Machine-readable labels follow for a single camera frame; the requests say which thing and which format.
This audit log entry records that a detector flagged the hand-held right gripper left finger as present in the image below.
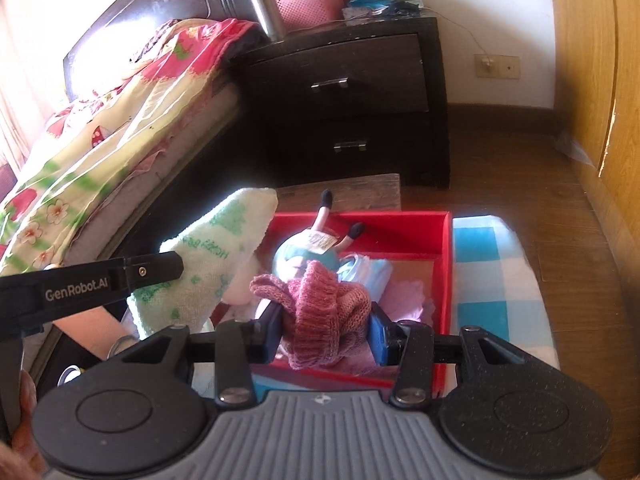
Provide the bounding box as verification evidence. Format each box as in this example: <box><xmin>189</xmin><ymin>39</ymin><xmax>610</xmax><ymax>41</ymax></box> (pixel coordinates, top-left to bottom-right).
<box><xmin>106</xmin><ymin>302</ymin><xmax>286</xmax><ymax>407</ymax></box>

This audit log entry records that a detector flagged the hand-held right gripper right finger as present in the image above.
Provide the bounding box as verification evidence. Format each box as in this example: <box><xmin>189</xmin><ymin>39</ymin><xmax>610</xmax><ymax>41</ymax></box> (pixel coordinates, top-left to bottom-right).
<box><xmin>367</xmin><ymin>301</ymin><xmax>539</xmax><ymax>409</ymax></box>

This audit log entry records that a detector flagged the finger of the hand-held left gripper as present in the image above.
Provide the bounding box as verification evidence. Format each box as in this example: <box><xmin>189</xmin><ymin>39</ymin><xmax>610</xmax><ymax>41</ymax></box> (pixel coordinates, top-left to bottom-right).
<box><xmin>125</xmin><ymin>250</ymin><xmax>185</xmax><ymax>297</ymax></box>

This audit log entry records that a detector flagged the pink knit hat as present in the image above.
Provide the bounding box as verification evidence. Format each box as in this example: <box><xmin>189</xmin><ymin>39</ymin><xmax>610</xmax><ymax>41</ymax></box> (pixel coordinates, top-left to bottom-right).
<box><xmin>248</xmin><ymin>258</ymin><xmax>374</xmax><ymax>370</ymax></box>

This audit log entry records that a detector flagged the green white towel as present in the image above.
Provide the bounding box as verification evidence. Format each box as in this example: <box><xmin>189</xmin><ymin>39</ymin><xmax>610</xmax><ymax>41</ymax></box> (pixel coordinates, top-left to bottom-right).
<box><xmin>127</xmin><ymin>187</ymin><xmax>280</xmax><ymax>342</ymax></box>

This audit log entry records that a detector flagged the red cardboard box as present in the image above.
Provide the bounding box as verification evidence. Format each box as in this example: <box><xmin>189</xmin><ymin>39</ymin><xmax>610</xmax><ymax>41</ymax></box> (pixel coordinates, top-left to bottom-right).
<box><xmin>210</xmin><ymin>210</ymin><xmax>455</xmax><ymax>397</ymax></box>

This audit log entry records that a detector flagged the person's left hand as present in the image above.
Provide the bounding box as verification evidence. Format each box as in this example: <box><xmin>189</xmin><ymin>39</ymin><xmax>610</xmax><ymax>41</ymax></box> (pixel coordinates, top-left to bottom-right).
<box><xmin>10</xmin><ymin>367</ymin><xmax>48</xmax><ymax>474</ymax></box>

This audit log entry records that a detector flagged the pink cloth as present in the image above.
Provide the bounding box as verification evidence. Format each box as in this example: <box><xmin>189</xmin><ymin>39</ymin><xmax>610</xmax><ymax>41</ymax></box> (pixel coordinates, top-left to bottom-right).
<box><xmin>382</xmin><ymin>279</ymin><xmax>437</xmax><ymax>324</ymax></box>

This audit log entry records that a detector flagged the orange ribbed pad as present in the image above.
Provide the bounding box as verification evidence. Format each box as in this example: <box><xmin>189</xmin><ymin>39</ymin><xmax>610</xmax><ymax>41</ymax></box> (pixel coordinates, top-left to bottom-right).
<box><xmin>50</xmin><ymin>306</ymin><xmax>128</xmax><ymax>362</ymax></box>

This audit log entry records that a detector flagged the blue face mask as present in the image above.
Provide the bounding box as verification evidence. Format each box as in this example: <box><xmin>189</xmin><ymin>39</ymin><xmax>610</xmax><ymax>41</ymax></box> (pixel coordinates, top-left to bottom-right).
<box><xmin>337</xmin><ymin>253</ymin><xmax>394</xmax><ymax>307</ymax></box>

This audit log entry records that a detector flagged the plush doll with black shoes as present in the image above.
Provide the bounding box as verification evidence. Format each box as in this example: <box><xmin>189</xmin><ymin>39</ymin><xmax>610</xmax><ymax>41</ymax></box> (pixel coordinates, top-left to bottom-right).
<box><xmin>272</xmin><ymin>188</ymin><xmax>366</xmax><ymax>282</ymax></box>

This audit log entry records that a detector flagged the mattress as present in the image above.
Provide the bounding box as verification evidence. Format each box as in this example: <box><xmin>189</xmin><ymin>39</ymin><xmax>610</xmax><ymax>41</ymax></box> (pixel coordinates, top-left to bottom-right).
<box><xmin>22</xmin><ymin>84</ymin><xmax>242</xmax><ymax>376</ymax></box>

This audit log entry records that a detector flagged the blue white checked cloth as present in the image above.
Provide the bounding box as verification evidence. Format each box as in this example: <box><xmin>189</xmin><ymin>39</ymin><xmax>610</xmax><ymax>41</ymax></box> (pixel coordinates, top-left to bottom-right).
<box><xmin>190</xmin><ymin>215</ymin><xmax>561</xmax><ymax>397</ymax></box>

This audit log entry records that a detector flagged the floral quilt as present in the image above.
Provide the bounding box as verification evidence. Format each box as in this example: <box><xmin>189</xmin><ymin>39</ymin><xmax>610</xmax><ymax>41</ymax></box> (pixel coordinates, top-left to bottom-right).
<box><xmin>0</xmin><ymin>17</ymin><xmax>262</xmax><ymax>277</ymax></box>

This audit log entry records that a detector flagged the flat nightstand drawer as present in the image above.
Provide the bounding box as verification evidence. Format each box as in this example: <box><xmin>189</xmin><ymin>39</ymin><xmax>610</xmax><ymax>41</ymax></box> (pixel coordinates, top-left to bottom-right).
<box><xmin>269</xmin><ymin>110</ymin><xmax>437</xmax><ymax>187</ymax></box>

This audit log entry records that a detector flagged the dark wooden nightstand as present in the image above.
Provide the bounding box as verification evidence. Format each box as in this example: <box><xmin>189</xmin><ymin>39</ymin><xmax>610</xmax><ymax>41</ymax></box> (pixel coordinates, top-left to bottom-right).
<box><xmin>229</xmin><ymin>15</ymin><xmax>453</xmax><ymax>192</ymax></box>

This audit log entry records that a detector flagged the curved nightstand drawer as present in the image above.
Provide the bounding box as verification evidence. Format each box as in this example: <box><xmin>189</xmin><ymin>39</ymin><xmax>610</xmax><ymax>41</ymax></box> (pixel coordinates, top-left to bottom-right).
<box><xmin>244</xmin><ymin>33</ymin><xmax>432</xmax><ymax>114</ymax></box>

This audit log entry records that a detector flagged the dark wooden headboard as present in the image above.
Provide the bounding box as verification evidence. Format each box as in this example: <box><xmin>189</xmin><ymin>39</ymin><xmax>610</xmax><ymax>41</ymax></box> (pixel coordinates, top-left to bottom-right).
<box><xmin>62</xmin><ymin>0</ymin><xmax>252</xmax><ymax>107</ymax></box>

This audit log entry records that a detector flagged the clear plastic scrap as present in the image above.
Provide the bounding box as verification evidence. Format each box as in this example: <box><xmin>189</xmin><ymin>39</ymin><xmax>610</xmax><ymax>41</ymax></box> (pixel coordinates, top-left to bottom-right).
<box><xmin>554</xmin><ymin>132</ymin><xmax>597</xmax><ymax>166</ymax></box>

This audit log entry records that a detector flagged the steel thermos bottle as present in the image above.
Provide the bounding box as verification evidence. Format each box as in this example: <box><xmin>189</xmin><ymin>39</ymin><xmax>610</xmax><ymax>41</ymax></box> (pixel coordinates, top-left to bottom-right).
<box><xmin>246</xmin><ymin>0</ymin><xmax>287</xmax><ymax>42</ymax></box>

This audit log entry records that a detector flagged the pink plastic basket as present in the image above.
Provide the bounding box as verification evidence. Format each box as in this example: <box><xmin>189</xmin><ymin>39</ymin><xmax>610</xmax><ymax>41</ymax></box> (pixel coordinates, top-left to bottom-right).
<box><xmin>273</xmin><ymin>0</ymin><xmax>347</xmax><ymax>30</ymax></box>

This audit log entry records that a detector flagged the light wooden wardrobe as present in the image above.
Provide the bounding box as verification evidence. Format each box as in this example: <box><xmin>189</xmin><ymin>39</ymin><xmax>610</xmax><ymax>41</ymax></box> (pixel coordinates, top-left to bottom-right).
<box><xmin>547</xmin><ymin>0</ymin><xmax>640</xmax><ymax>283</ymax></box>

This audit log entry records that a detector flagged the dark bed frame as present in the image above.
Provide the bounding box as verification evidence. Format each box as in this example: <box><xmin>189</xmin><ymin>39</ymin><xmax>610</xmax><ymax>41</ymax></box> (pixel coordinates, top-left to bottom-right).
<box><xmin>30</xmin><ymin>104</ymin><xmax>271</xmax><ymax>387</ymax></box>

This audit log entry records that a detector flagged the beige wall socket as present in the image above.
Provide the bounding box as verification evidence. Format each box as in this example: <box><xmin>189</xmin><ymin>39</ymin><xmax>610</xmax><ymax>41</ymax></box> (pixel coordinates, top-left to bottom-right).
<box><xmin>473</xmin><ymin>53</ymin><xmax>521</xmax><ymax>80</ymax></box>

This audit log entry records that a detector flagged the thin charger cable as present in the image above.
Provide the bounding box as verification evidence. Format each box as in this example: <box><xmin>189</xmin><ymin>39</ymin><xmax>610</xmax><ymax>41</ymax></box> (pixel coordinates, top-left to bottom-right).
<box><xmin>425</xmin><ymin>7</ymin><xmax>489</xmax><ymax>64</ymax></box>

